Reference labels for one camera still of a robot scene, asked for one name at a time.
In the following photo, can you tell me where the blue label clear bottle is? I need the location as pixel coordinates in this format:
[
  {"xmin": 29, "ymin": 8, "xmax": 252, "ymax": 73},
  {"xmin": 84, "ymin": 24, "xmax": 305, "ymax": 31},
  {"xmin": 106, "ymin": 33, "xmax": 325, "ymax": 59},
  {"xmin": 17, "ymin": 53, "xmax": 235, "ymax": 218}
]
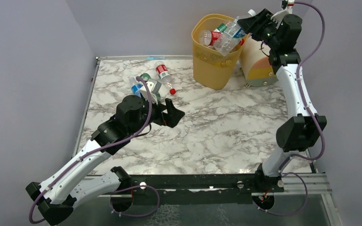
[{"xmin": 129, "ymin": 77, "xmax": 143, "ymax": 97}]

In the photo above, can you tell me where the green label tall bottle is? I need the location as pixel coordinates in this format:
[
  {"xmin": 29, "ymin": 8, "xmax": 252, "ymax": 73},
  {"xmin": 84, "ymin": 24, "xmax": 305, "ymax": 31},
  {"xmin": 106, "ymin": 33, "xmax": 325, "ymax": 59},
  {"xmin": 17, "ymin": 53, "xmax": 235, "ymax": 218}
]
[{"xmin": 140, "ymin": 73, "xmax": 162, "ymax": 104}]

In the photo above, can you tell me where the green white label bottle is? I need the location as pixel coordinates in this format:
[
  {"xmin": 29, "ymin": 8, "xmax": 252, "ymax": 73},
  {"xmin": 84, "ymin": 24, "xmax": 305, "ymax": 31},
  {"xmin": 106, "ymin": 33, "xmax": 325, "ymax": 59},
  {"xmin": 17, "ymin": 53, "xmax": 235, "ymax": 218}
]
[{"xmin": 213, "ymin": 21, "xmax": 231, "ymax": 33}]

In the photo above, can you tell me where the crushed clear water bottle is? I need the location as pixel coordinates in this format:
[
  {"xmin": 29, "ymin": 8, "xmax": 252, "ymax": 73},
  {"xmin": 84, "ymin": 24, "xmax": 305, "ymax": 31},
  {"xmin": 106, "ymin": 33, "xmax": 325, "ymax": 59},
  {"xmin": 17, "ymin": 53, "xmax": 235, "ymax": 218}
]
[{"xmin": 214, "ymin": 9, "xmax": 256, "ymax": 56}]

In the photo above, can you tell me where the red label clear bottle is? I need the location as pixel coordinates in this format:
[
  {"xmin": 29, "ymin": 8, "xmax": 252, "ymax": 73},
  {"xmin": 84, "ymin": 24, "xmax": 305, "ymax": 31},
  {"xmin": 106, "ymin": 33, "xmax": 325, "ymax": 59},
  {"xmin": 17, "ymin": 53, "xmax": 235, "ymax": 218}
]
[{"xmin": 155, "ymin": 61, "xmax": 176, "ymax": 95}]

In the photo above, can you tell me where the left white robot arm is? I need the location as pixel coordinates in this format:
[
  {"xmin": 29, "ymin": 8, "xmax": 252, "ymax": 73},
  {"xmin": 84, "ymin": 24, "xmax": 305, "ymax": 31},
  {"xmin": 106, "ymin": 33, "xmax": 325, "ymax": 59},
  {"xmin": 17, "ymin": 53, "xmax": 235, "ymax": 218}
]
[{"xmin": 26, "ymin": 95, "xmax": 185, "ymax": 226}]

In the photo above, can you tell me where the yellow mesh plastic bin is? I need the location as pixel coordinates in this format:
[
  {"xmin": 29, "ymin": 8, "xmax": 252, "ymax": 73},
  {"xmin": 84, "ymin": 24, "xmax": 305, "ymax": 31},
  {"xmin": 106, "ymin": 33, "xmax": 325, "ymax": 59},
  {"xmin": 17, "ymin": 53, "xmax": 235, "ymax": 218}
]
[{"xmin": 191, "ymin": 14, "xmax": 244, "ymax": 90}]

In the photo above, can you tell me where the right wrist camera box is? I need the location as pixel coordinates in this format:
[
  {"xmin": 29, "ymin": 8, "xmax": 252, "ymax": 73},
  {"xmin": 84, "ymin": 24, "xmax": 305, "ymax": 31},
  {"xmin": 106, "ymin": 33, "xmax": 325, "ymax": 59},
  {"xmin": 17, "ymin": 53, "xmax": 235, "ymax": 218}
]
[{"xmin": 271, "ymin": 0, "xmax": 295, "ymax": 23}]

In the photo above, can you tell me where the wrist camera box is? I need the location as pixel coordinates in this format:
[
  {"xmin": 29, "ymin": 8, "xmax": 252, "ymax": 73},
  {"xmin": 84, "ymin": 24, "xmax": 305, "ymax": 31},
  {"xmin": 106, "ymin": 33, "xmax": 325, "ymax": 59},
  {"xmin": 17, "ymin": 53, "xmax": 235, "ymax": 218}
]
[
  {"xmin": 271, "ymin": 0, "xmax": 295, "ymax": 23},
  {"xmin": 140, "ymin": 79, "xmax": 162, "ymax": 102}
]

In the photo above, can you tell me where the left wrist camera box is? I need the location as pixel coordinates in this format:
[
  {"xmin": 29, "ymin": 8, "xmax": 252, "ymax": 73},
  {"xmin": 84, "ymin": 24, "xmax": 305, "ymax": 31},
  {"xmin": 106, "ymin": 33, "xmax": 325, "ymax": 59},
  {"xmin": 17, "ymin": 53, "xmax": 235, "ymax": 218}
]
[{"xmin": 140, "ymin": 79, "xmax": 162, "ymax": 102}]

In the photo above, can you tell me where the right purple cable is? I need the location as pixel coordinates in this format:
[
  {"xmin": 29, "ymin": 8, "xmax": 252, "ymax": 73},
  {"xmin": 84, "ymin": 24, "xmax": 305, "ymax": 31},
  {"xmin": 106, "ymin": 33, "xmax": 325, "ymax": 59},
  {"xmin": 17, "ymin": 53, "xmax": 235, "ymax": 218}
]
[{"xmin": 251, "ymin": 1, "xmax": 326, "ymax": 217}]

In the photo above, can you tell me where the purple cable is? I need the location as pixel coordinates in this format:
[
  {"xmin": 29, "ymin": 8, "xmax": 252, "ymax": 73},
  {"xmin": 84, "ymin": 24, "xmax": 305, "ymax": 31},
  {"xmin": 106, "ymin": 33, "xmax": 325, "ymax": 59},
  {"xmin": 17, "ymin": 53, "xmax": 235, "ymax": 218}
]
[
  {"xmin": 28, "ymin": 76, "xmax": 161, "ymax": 225},
  {"xmin": 251, "ymin": 1, "xmax": 326, "ymax": 217}
]

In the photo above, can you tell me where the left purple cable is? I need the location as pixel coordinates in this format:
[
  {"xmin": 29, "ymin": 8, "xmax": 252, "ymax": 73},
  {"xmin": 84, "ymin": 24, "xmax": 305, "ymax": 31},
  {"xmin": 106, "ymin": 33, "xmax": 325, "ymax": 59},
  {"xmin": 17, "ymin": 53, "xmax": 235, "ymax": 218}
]
[{"xmin": 28, "ymin": 76, "xmax": 161, "ymax": 225}]

